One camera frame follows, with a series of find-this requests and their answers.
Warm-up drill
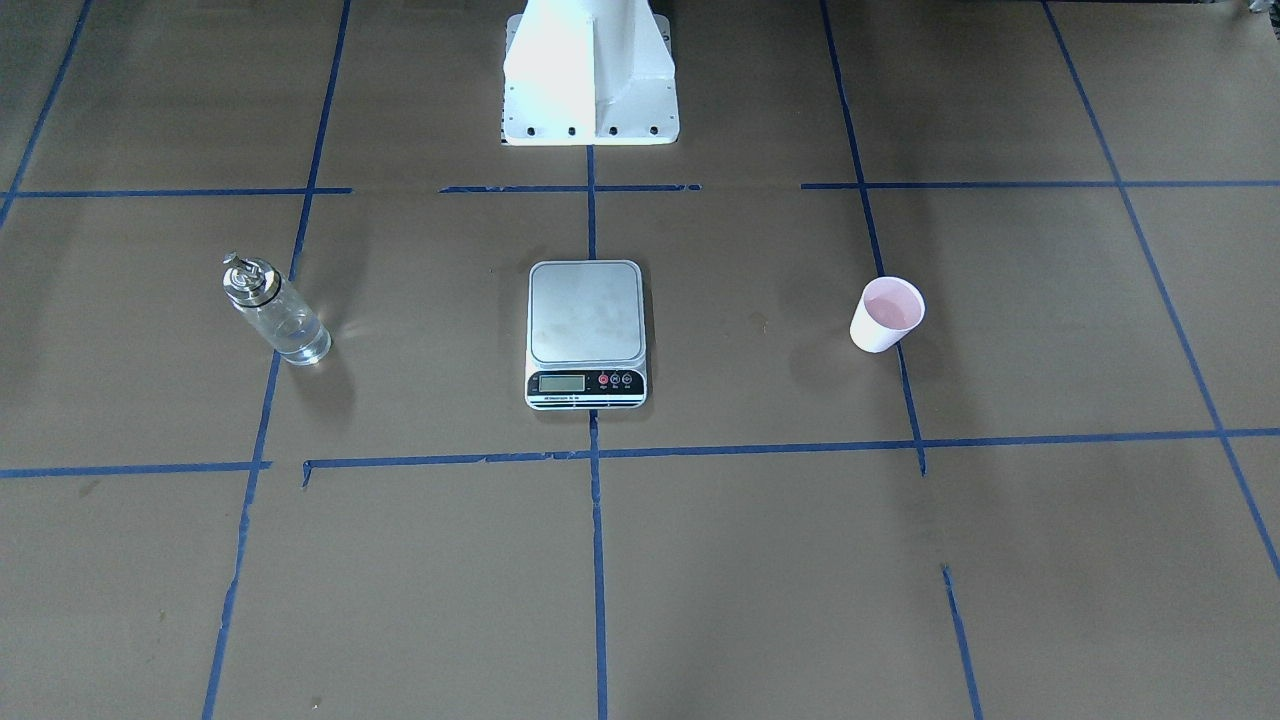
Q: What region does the pink paper cup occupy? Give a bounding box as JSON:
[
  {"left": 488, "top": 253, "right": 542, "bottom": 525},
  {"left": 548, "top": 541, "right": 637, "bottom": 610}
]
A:
[{"left": 849, "top": 275, "right": 927, "bottom": 354}]

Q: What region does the white digital kitchen scale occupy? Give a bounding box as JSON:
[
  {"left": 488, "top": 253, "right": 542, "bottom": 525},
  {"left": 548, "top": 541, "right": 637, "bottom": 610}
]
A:
[{"left": 524, "top": 260, "right": 649, "bottom": 411}]

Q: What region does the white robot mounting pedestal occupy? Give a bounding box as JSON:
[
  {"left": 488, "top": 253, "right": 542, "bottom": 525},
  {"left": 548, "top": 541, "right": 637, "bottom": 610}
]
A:
[{"left": 500, "top": 1, "right": 681, "bottom": 146}]

